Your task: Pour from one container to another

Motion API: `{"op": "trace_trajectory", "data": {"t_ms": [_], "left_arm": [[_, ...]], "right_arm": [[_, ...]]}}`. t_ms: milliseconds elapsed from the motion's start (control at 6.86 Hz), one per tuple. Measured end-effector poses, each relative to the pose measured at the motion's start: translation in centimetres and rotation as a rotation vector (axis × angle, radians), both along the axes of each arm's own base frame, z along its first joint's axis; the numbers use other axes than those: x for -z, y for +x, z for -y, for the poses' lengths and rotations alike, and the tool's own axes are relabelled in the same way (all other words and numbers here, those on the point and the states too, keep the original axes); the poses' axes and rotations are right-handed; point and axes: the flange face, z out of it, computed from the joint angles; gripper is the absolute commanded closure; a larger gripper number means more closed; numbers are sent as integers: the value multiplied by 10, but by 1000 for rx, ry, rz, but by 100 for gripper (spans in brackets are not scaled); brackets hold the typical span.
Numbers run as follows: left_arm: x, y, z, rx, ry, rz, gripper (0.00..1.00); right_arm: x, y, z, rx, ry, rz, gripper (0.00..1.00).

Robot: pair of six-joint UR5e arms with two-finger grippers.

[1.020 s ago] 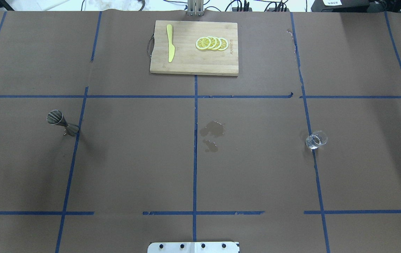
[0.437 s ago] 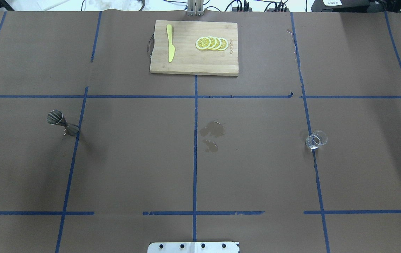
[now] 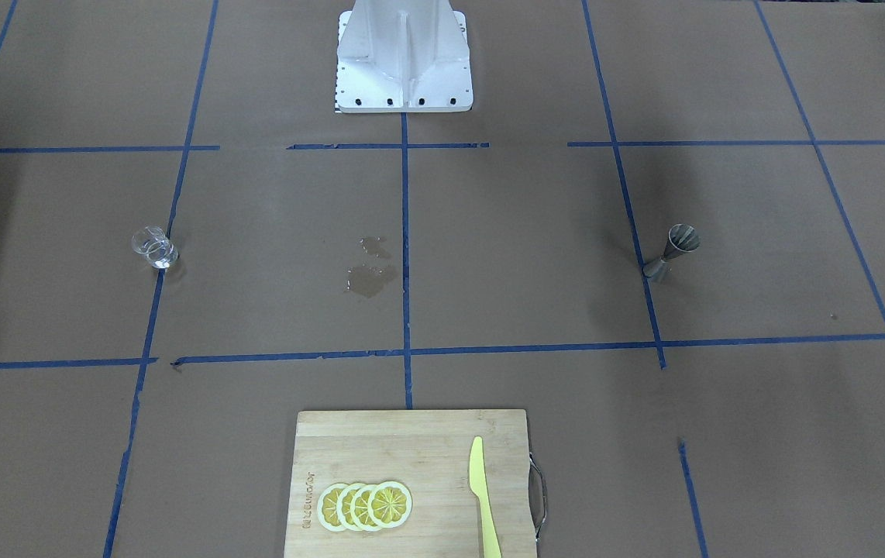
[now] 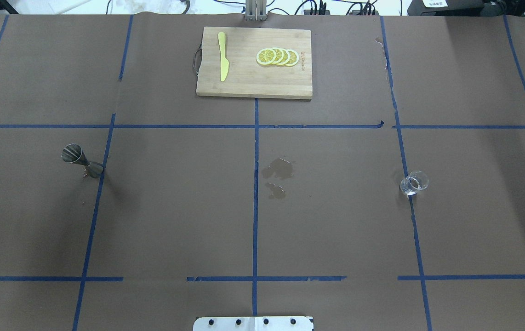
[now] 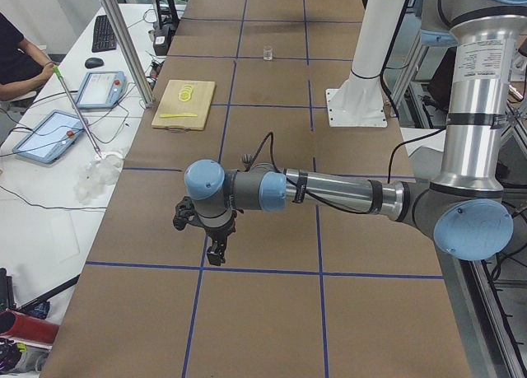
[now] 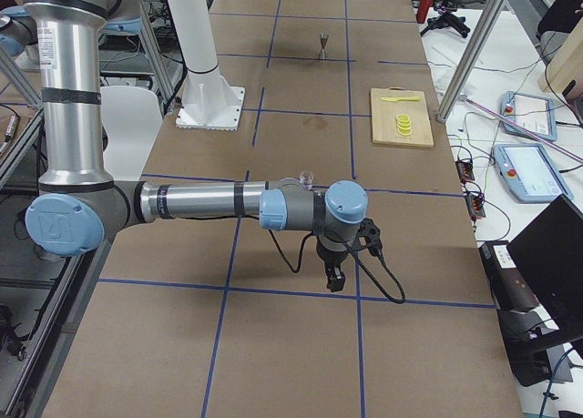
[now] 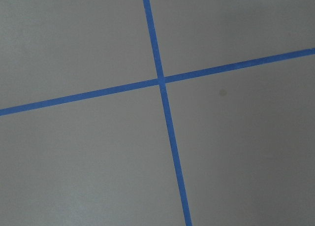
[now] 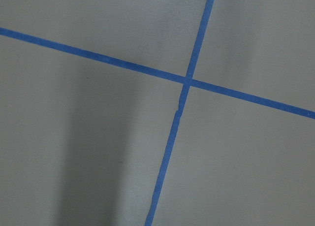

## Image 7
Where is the blue tape line crosswise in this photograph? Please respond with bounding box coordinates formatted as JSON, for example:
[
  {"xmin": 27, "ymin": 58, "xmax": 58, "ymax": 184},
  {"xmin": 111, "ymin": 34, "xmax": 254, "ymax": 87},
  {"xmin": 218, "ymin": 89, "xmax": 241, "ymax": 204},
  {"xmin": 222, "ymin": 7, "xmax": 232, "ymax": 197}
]
[{"xmin": 0, "ymin": 48, "xmax": 315, "ymax": 116}]

